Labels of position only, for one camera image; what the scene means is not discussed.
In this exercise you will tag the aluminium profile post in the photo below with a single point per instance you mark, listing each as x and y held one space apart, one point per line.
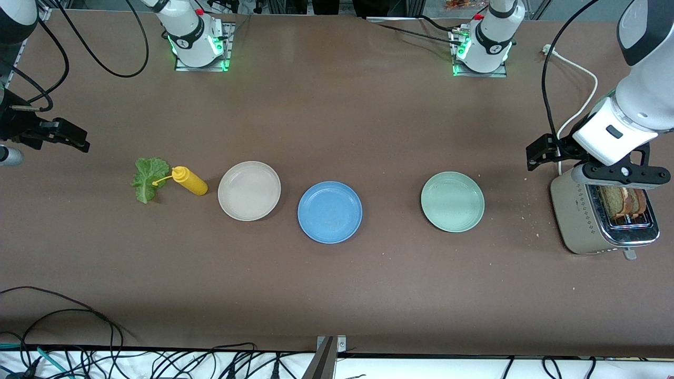
324 363

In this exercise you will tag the green lettuce leaf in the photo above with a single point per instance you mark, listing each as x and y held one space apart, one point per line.
147 181

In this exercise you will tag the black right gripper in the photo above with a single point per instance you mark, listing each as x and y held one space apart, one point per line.
20 128

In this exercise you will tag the blue round plate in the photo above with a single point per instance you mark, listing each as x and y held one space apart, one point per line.
329 212

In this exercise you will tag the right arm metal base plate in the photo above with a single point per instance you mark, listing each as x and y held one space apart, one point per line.
202 68

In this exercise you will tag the orange snack packet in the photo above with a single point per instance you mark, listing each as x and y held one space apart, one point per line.
463 4

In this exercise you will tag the beige round plate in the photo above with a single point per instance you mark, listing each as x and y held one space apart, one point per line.
249 192

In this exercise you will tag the yellow squeeze bottle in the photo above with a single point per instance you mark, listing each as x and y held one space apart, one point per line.
192 182

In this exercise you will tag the brown bread slice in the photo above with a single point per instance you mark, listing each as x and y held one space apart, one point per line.
638 202
612 202

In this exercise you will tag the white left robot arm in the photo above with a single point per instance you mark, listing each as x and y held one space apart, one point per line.
632 105

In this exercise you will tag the green round plate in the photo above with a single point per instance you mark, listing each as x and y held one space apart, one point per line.
453 201

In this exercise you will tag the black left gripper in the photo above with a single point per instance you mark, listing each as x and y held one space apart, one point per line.
564 146

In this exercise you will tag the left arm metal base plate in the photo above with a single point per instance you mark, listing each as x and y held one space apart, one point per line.
479 75

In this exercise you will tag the silver two-slot toaster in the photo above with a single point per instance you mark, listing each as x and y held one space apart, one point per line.
579 221

